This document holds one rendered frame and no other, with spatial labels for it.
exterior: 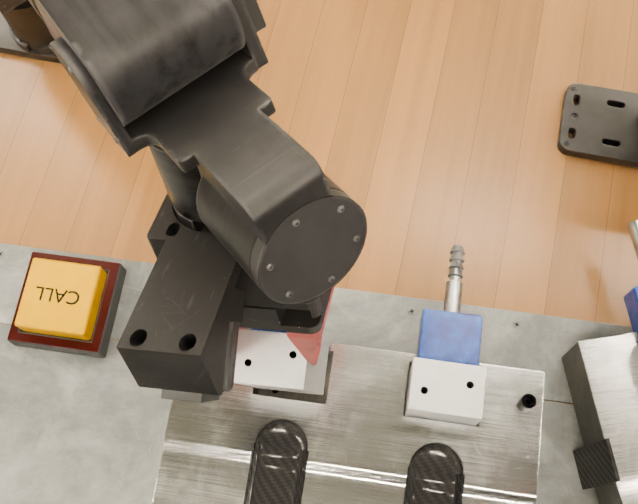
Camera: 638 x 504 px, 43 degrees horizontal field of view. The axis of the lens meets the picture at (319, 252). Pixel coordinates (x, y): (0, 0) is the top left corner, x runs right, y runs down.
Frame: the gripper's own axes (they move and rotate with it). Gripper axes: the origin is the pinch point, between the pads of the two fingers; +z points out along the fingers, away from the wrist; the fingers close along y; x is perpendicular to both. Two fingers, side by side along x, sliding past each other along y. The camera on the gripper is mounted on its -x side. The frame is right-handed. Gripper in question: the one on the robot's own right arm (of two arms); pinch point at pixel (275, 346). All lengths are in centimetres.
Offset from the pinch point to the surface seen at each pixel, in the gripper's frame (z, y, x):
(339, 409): 6.2, 3.6, -0.6
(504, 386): 7.0, 14.7, 3.1
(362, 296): 10.5, 2.2, 13.1
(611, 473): 12.8, 22.4, 0.5
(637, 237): 6.5, 24.0, 17.8
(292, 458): 7.5, 0.8, -4.1
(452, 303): 3.8, 10.7, 7.7
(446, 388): 4.3, 11.1, 0.8
